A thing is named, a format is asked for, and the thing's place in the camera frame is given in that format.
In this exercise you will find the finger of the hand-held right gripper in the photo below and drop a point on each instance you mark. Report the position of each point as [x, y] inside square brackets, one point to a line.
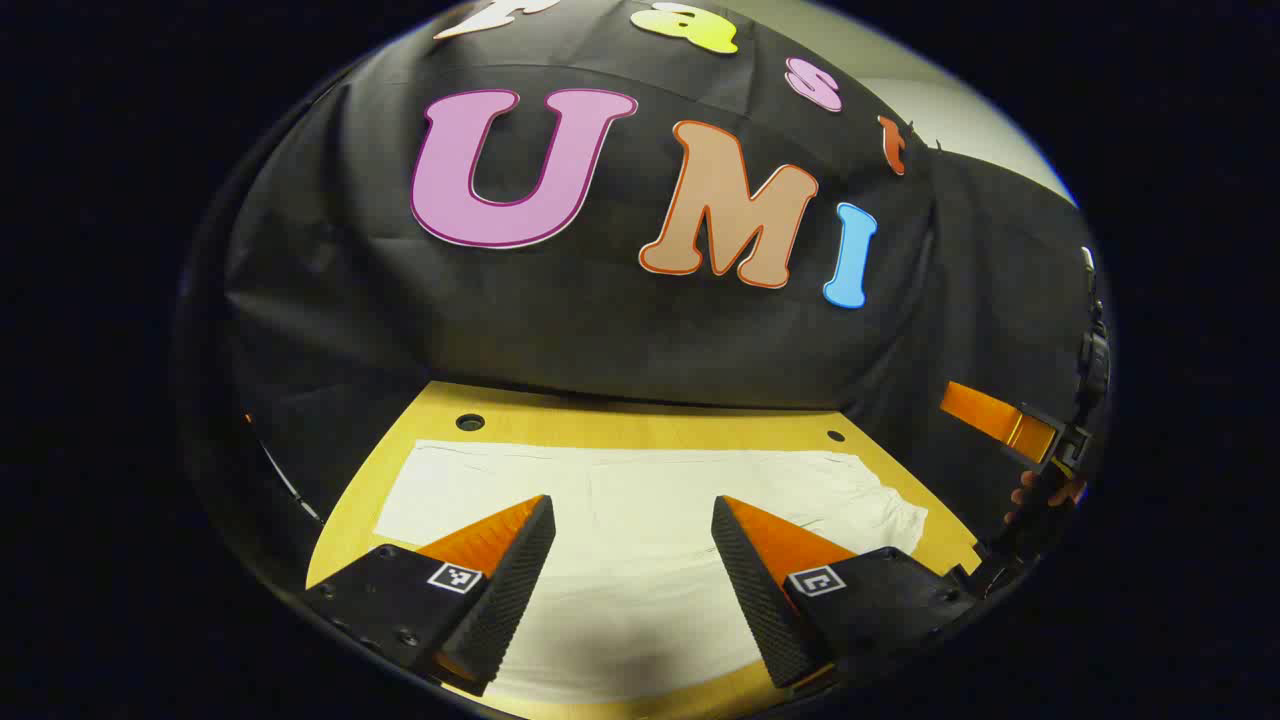
[990, 412]

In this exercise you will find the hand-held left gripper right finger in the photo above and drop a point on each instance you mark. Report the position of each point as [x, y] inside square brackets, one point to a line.
[755, 590]

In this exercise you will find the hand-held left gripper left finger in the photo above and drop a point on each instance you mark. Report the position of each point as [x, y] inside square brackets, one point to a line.
[510, 590]

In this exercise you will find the white jeans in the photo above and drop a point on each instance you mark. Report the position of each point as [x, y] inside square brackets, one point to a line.
[640, 560]

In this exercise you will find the black backdrop cloth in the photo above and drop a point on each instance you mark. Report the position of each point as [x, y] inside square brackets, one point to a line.
[600, 320]

